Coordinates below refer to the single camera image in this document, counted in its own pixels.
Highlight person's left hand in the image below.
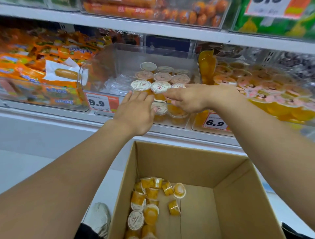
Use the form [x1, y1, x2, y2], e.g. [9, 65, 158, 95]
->
[113, 91, 158, 138]

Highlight person's right hand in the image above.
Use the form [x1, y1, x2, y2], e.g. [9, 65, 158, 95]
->
[162, 83, 220, 114]

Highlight cluster of white-lid jelly cups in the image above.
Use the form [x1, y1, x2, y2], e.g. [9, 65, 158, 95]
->
[130, 61, 195, 123]

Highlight brown cardboard box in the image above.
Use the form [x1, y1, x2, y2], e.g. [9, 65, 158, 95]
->
[108, 141, 286, 239]

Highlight pile of yellow jelly cups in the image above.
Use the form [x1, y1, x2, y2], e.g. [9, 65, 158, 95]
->
[124, 176, 187, 239]

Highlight person's right forearm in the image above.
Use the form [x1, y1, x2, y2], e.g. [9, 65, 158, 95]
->
[211, 86, 315, 231]

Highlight person's left forearm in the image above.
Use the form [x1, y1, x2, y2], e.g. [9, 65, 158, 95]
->
[0, 120, 135, 239]

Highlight person's white shoe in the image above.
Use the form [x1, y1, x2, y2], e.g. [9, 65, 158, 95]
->
[85, 202, 112, 238]

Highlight person's black trousers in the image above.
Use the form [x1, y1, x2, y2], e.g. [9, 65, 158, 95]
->
[74, 223, 315, 239]

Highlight orange white price tag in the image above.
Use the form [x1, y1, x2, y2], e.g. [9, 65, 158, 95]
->
[202, 112, 231, 131]
[245, 0, 312, 20]
[85, 92, 120, 113]

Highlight crumpled clear plastic bag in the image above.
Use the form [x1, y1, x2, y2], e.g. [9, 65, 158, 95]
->
[103, 75, 135, 95]

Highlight pile of brown sachets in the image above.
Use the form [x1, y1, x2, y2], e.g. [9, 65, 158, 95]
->
[204, 44, 246, 58]

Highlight dark blue card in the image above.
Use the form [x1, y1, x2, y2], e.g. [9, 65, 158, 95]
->
[146, 35, 191, 54]

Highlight pile of red snack packets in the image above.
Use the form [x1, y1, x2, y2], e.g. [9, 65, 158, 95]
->
[98, 28, 142, 46]

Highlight white sausage packet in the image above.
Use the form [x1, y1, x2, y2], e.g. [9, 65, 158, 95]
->
[43, 58, 89, 85]

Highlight green sausage packet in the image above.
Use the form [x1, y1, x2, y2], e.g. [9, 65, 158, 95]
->
[234, 0, 283, 35]
[283, 12, 315, 39]

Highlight pile of silver foil packets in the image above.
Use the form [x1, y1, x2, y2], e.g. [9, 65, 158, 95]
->
[246, 48, 315, 79]

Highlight pile of orange snack packets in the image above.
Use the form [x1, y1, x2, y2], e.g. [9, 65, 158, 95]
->
[0, 27, 113, 109]

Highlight white wire mesh panel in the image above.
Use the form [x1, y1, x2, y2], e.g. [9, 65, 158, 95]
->
[261, 50, 315, 74]

